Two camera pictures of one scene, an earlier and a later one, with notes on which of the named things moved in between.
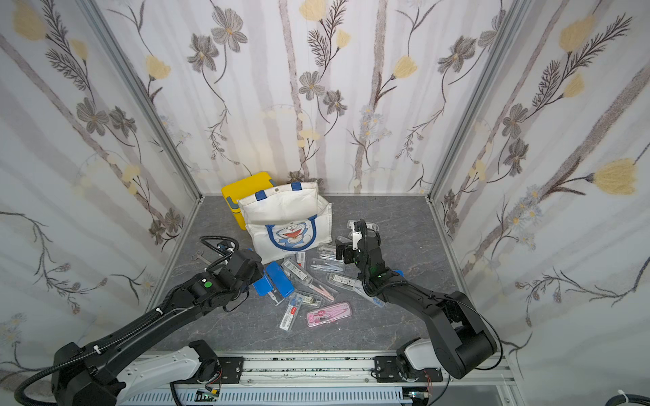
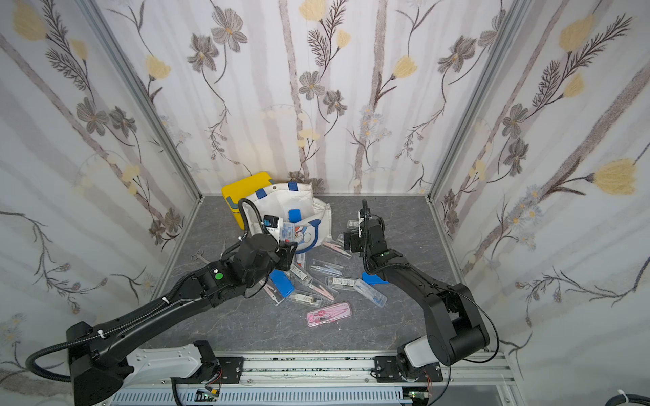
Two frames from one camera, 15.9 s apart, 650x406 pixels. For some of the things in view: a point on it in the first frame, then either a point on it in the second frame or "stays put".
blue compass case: (262, 286) to (294, 215)
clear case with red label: (294, 303) to (287, 232)
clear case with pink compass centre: (309, 283) stays put
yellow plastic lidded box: (245, 188) stays put
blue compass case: (280, 279) stays put
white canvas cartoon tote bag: (289, 221) stays put
